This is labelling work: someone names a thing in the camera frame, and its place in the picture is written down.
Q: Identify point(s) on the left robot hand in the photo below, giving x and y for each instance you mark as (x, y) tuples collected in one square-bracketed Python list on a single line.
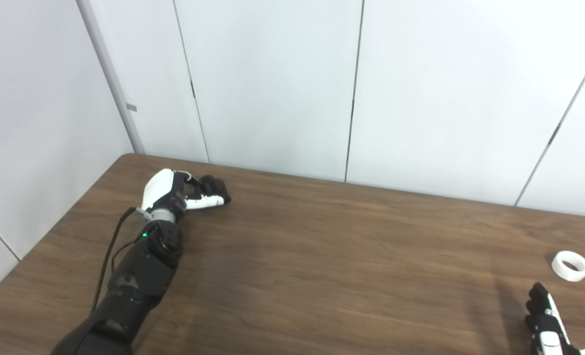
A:
[(174, 192)]

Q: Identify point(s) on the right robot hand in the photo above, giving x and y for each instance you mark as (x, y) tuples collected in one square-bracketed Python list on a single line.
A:
[(548, 325)]

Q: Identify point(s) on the round black part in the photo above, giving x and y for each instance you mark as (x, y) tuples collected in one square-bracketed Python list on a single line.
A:
[(212, 186)]

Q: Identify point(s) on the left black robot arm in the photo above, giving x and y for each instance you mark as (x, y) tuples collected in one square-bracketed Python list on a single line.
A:
[(134, 281)]

